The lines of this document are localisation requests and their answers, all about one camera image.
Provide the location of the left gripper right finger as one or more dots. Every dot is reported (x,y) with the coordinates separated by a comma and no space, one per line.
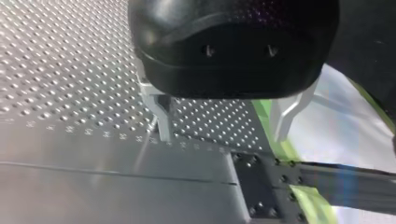
(281,116)

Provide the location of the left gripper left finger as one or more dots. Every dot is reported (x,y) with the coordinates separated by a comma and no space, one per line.
(162,109)

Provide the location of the black panel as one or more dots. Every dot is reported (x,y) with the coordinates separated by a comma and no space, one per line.
(367,37)

